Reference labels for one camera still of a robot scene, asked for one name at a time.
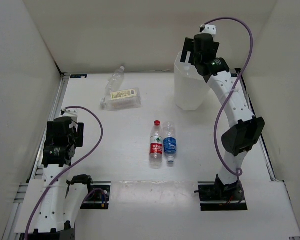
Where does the red label plastic bottle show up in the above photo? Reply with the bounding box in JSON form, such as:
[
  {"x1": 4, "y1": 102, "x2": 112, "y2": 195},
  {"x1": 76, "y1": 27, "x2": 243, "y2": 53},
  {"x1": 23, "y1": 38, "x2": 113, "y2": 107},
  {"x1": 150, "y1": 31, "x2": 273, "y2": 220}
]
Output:
[{"x1": 149, "y1": 120, "x2": 164, "y2": 167}]

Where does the clear ribbed plastic bottle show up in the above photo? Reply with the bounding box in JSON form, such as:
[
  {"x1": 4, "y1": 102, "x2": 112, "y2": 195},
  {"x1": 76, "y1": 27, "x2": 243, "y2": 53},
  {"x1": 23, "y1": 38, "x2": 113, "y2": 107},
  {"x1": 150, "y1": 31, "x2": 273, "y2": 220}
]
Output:
[{"x1": 105, "y1": 66, "x2": 125, "y2": 96}]

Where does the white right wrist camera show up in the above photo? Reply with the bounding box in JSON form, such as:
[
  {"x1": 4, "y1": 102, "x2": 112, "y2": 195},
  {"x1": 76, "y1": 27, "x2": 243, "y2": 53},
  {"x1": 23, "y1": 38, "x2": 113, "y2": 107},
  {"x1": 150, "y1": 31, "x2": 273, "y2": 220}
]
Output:
[{"x1": 199, "y1": 24, "x2": 217, "y2": 36}]

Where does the clear bottle yellow label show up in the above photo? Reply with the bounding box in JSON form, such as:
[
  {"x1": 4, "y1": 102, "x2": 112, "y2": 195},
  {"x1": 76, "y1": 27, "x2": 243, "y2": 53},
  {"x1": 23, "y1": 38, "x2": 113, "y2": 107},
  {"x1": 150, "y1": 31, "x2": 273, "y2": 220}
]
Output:
[{"x1": 100, "y1": 88, "x2": 142, "y2": 111}]

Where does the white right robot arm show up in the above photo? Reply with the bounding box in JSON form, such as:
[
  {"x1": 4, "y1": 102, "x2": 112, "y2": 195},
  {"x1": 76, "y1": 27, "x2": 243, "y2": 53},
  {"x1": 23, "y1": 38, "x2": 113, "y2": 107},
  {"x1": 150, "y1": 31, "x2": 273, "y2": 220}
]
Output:
[{"x1": 180, "y1": 33, "x2": 265, "y2": 200}]

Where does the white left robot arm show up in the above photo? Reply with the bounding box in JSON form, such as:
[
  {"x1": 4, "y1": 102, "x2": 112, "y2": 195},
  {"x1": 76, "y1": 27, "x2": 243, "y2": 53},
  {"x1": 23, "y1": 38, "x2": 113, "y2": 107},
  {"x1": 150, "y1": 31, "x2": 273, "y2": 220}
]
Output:
[{"x1": 24, "y1": 116, "x2": 95, "y2": 240}]

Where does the white polygonal plastic bin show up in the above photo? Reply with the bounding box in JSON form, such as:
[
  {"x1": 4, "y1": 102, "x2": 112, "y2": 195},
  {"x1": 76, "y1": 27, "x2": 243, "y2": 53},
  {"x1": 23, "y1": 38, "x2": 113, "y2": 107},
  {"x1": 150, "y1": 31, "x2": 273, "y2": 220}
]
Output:
[{"x1": 174, "y1": 51, "x2": 211, "y2": 111}]

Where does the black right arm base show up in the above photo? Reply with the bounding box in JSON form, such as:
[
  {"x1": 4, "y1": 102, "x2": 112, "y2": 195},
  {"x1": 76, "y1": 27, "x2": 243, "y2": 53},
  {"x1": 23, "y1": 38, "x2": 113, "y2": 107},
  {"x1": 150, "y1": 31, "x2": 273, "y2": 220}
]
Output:
[{"x1": 194, "y1": 182, "x2": 248, "y2": 212}]

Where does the blue label plastic bottle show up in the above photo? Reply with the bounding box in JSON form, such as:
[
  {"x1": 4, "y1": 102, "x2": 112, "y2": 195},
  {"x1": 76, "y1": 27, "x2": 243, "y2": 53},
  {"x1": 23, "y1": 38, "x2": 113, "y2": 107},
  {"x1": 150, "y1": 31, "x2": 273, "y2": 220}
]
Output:
[{"x1": 163, "y1": 121, "x2": 177, "y2": 165}]

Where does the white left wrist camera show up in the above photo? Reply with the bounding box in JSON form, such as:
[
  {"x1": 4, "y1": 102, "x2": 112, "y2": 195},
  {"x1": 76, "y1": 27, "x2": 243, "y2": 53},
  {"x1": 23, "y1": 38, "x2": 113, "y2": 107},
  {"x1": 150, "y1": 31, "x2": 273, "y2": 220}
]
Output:
[{"x1": 60, "y1": 108, "x2": 78, "y2": 123}]

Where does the aluminium left frame rail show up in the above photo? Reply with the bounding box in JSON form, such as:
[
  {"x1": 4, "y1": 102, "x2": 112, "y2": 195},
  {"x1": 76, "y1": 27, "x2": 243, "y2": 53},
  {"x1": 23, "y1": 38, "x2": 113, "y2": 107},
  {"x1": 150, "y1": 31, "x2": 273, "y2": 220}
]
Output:
[{"x1": 1, "y1": 72, "x2": 71, "y2": 240}]

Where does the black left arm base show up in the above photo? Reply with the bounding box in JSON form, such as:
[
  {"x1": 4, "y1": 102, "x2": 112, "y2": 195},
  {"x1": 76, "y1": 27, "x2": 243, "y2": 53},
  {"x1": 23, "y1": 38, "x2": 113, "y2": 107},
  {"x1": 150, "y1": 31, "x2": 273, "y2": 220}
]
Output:
[{"x1": 80, "y1": 181, "x2": 111, "y2": 210}]

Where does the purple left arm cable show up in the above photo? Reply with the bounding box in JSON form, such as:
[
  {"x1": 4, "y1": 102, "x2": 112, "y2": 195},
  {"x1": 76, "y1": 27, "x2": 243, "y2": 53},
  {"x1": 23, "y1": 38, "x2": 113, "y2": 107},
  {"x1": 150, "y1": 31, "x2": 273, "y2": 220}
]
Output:
[{"x1": 24, "y1": 105, "x2": 104, "y2": 240}]

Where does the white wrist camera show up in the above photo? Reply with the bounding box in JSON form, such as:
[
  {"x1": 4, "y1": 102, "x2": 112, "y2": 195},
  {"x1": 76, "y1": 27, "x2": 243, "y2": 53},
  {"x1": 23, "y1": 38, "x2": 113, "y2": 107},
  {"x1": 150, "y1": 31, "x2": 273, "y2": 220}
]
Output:
[
  {"x1": 60, "y1": 108, "x2": 78, "y2": 123},
  {"x1": 199, "y1": 24, "x2": 217, "y2": 36}
]

